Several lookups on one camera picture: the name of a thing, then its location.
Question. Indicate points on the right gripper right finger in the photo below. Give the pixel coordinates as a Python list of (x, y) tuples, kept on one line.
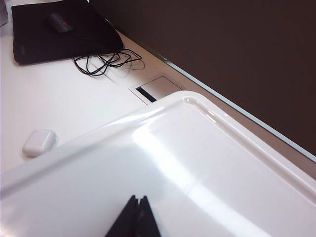
[(146, 219)]

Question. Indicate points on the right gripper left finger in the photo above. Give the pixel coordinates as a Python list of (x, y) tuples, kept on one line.
[(126, 219)]

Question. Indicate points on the white plastic drawer cabinet frame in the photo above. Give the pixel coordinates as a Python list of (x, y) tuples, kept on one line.
[(197, 160)]

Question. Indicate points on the white earbuds case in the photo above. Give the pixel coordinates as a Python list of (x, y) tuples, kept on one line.
[(38, 143)]

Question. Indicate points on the grey-brown desk partition panel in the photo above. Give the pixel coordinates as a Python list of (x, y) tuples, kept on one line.
[(247, 61)]

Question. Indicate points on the black mouse pad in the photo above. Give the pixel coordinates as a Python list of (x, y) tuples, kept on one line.
[(49, 44)]

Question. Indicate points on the black computer mouse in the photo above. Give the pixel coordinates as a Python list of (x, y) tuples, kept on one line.
[(59, 23)]

